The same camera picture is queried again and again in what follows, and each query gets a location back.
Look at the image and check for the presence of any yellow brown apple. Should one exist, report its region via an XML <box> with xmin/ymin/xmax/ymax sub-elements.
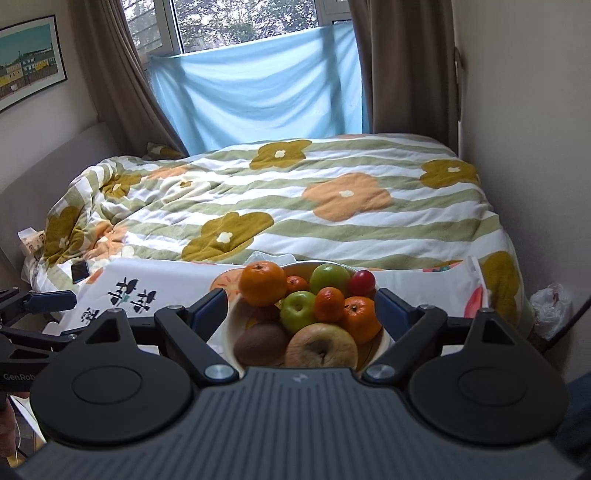
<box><xmin>284</xmin><ymin>322</ymin><xmax>359</xmax><ymax>368</ymax></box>

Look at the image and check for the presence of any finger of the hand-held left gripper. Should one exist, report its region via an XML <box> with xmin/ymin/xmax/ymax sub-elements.
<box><xmin>0</xmin><ymin>288</ymin><xmax>78</xmax><ymax>326</ymax></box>
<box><xmin>0</xmin><ymin>325</ymin><xmax>88</xmax><ymax>363</ymax></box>

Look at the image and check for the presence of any window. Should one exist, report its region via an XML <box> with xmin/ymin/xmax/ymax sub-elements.
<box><xmin>122</xmin><ymin>0</ymin><xmax>356</xmax><ymax>63</ymax></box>

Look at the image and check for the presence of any yellow patterned pillow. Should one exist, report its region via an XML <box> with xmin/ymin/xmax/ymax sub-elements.
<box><xmin>143</xmin><ymin>142</ymin><xmax>185</xmax><ymax>161</ymax></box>

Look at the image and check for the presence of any white plastic bag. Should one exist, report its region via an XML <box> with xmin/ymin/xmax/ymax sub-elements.
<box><xmin>247</xmin><ymin>250</ymin><xmax>298</xmax><ymax>267</ymax></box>

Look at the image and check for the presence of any brown kiwi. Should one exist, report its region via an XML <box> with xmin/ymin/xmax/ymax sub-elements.
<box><xmin>235</xmin><ymin>322</ymin><xmax>291</xmax><ymax>366</ymax></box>

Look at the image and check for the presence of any light blue sheet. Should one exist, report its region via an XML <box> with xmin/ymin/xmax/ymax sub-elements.
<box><xmin>148</xmin><ymin>23</ymin><xmax>370</xmax><ymax>155</ymax></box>

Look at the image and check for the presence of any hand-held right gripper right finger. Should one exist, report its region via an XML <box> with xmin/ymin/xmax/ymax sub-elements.
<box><xmin>361</xmin><ymin>287</ymin><xmax>532</xmax><ymax>384</ymax></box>

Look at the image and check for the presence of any brown curtain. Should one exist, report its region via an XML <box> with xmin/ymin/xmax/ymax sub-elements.
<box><xmin>69</xmin><ymin>0</ymin><xmax>190</xmax><ymax>160</ymax></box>
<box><xmin>347</xmin><ymin>0</ymin><xmax>465</xmax><ymax>153</ymax></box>

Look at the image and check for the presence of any white fruit print cloth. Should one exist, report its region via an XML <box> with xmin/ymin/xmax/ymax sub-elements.
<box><xmin>41</xmin><ymin>256</ymin><xmax>490</xmax><ymax>352</ymax></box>

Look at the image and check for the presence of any cream duck print bowl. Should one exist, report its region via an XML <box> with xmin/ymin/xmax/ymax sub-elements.
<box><xmin>225</xmin><ymin>261</ymin><xmax>393</xmax><ymax>374</ymax></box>

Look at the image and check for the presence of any crumpled clear plastic bag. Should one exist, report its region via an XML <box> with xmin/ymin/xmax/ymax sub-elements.
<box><xmin>529</xmin><ymin>282</ymin><xmax>573</xmax><ymax>328</ymax></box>

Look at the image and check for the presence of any striped floral blanket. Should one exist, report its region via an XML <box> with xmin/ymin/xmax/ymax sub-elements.
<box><xmin>28</xmin><ymin>134</ymin><xmax>536</xmax><ymax>333</ymax></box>

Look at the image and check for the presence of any dark blue clothing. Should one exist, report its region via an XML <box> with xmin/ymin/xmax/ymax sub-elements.
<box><xmin>551</xmin><ymin>376</ymin><xmax>591</xmax><ymax>467</ymax></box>

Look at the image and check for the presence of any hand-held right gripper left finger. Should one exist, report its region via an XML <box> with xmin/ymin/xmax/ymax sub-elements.
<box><xmin>60</xmin><ymin>287</ymin><xmax>238</xmax><ymax>387</ymax></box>

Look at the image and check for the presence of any framed wall picture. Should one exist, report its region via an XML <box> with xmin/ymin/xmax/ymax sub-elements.
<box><xmin>0</xmin><ymin>14</ymin><xmax>68</xmax><ymax>114</ymax></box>

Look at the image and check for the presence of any green apple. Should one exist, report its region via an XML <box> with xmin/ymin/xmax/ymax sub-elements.
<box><xmin>309</xmin><ymin>263</ymin><xmax>352</xmax><ymax>298</ymax></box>
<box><xmin>280</xmin><ymin>291</ymin><xmax>319</xmax><ymax>335</ymax></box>

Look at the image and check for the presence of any tissue box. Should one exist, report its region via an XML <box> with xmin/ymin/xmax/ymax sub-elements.
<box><xmin>17</xmin><ymin>226</ymin><xmax>47</xmax><ymax>257</ymax></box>

